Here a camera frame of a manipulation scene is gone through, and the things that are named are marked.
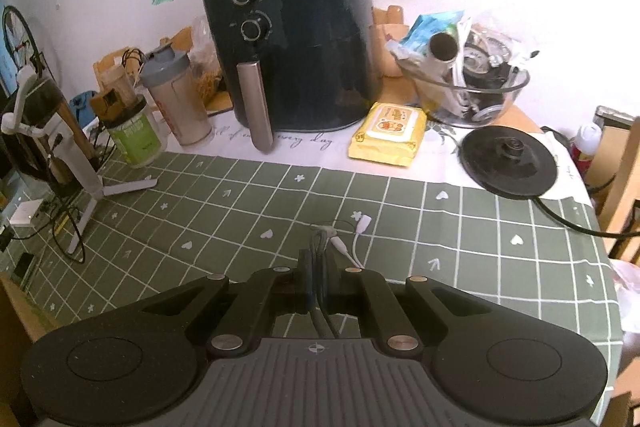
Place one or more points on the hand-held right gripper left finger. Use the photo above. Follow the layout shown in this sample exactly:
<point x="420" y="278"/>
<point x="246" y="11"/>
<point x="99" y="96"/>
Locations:
<point x="300" y="279"/>

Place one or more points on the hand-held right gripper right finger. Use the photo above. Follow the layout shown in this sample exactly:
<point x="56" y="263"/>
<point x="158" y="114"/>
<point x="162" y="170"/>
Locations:
<point x="334" y="292"/>

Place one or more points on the green grid tablecloth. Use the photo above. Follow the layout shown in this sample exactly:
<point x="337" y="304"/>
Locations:
<point x="240" y="207"/>

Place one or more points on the yellow wet wipes pack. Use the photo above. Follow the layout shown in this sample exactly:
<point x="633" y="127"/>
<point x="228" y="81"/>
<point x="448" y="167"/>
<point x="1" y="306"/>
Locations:
<point x="390" y="134"/>

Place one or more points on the shaker bottle with grey lid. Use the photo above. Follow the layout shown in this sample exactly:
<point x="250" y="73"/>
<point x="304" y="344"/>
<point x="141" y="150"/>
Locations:
<point x="180" y="107"/>

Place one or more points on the black kettle base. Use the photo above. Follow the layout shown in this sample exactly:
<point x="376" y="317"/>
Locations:
<point x="505" y="162"/>

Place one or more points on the green label jar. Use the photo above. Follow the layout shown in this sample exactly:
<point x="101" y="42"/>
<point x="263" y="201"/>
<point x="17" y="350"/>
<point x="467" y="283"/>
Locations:
<point x="137" y="137"/>

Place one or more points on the dark blue air fryer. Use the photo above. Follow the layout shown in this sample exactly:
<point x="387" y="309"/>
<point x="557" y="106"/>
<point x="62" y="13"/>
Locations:
<point x="310" y="57"/>

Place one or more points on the crumpled clear snack bag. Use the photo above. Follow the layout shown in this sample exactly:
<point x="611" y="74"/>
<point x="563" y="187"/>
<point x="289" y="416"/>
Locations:
<point x="205" y="57"/>

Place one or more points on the white phone gimbal tripod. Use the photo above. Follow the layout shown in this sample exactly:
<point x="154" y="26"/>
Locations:
<point x="82" y="167"/>

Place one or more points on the glass bowl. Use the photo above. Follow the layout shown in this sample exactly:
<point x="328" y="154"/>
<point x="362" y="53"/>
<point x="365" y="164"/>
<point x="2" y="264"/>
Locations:
<point x="500" y="99"/>

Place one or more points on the small brown box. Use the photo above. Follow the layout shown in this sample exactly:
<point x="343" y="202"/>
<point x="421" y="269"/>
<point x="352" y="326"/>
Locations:
<point x="107" y="103"/>

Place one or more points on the grey cardboard tube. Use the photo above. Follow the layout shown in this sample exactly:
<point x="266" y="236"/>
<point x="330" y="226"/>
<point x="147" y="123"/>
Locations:
<point x="442" y="52"/>

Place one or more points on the blue green packet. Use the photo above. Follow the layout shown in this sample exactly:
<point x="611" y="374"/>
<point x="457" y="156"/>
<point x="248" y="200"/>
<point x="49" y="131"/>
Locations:
<point x="430" y="29"/>

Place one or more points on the blue carton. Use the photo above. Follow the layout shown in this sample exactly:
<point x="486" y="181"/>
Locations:
<point x="80" y="106"/>

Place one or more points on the white power bank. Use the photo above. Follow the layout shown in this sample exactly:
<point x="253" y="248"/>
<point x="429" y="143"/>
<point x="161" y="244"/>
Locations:
<point x="25" y="213"/>

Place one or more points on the white red spray bottle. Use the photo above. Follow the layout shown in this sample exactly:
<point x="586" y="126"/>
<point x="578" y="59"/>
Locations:
<point x="586" y="144"/>

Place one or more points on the clear plastic bag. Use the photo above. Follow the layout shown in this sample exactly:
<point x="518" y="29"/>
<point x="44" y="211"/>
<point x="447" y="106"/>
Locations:
<point x="627" y="279"/>

